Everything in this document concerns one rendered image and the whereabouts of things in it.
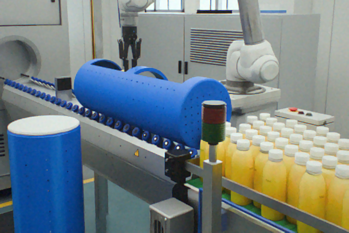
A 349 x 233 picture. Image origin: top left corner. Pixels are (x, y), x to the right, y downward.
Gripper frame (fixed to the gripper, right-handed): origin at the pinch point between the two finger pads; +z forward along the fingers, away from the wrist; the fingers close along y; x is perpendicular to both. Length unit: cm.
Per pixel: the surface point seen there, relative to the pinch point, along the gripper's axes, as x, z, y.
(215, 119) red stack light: 106, -1, 44
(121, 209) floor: -81, 121, -43
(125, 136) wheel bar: 20.7, 28.6, 16.9
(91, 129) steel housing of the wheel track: -9.8, 31.9, 17.5
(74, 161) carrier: 28, 32, 46
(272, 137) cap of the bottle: 97, 12, 9
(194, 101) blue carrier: 63, 6, 12
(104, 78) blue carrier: 4.1, 4.0, 17.3
